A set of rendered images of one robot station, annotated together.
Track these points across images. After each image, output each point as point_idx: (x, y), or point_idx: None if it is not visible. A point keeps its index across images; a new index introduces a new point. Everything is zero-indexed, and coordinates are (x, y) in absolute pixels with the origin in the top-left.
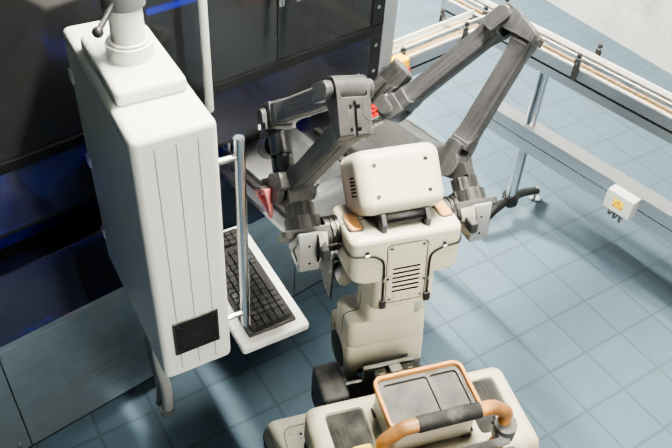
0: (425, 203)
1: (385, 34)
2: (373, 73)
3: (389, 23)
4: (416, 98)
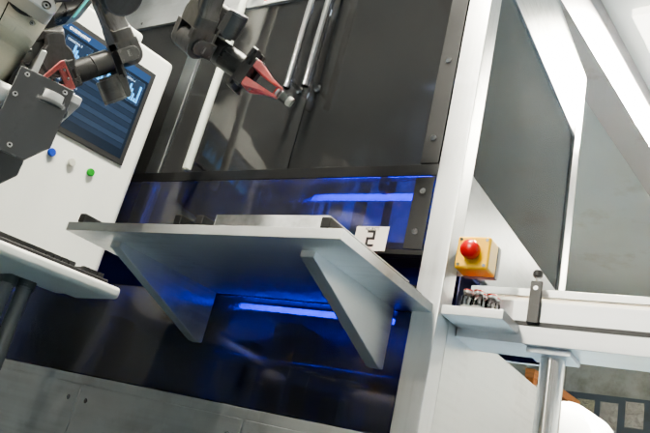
0: None
1: (442, 180)
2: (415, 237)
3: (450, 165)
4: None
